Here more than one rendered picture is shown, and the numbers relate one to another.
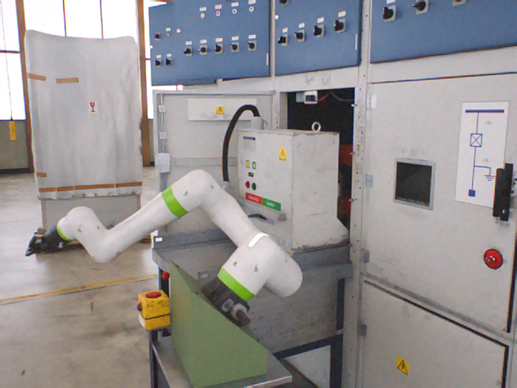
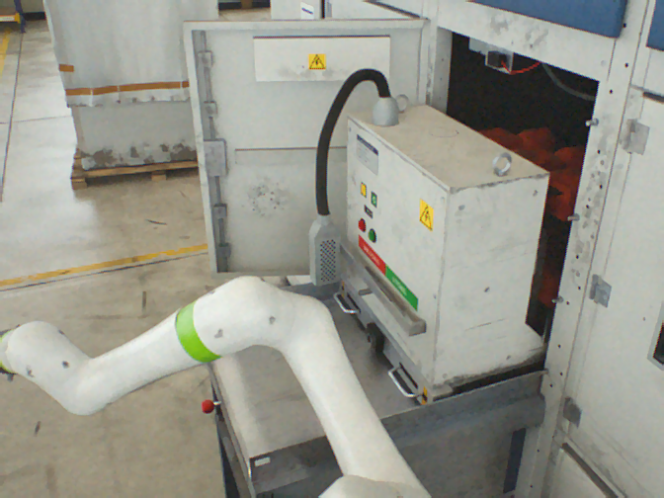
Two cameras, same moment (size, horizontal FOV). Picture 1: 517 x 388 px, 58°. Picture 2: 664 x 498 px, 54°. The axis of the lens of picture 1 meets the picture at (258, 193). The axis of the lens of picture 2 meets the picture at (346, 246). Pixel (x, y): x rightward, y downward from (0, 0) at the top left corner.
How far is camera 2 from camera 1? 83 cm
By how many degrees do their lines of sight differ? 20
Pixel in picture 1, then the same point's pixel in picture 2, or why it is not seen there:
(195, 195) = (236, 339)
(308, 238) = (466, 364)
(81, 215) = (30, 351)
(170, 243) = not seen: hidden behind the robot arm
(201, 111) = (282, 63)
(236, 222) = (321, 382)
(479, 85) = not seen: outside the picture
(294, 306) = (430, 475)
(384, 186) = (632, 320)
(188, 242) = not seen: hidden behind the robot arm
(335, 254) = (514, 387)
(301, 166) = (463, 248)
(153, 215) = (161, 361)
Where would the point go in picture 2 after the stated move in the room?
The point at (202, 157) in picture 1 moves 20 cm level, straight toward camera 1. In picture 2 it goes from (286, 146) to (280, 174)
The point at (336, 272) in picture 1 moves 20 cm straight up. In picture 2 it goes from (513, 421) to (525, 350)
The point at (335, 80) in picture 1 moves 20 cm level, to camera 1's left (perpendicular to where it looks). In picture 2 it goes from (554, 47) to (449, 45)
